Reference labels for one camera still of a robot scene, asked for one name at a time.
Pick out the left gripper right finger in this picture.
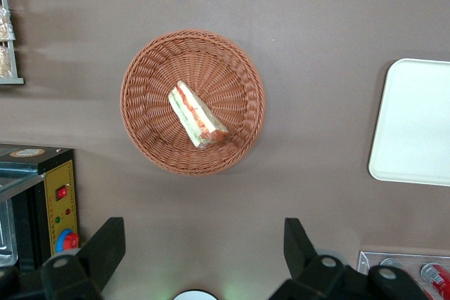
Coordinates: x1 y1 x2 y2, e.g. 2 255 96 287
269 217 354 300

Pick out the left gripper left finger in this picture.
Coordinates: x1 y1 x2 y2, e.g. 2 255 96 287
40 217 127 300

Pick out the triangular sandwich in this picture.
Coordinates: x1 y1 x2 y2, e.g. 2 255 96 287
167 80 230 149

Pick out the round brown wicker basket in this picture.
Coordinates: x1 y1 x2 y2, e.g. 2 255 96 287
120 28 266 176

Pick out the cream plastic serving tray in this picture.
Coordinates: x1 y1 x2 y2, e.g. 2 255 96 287
368 58 450 188

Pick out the black food warmer cabinet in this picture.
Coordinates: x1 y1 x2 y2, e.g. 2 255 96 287
0 143 82 276

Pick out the clear acrylic bottle rack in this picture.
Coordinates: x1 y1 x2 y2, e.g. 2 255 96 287
356 250 450 300

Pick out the red cola bottle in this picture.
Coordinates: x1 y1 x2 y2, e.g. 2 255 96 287
420 262 450 297

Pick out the clear bag of crackers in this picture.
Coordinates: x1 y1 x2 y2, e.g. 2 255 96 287
0 45 13 79
0 6 17 41

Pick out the grey wire snack shelf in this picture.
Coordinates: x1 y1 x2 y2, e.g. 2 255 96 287
0 0 25 86

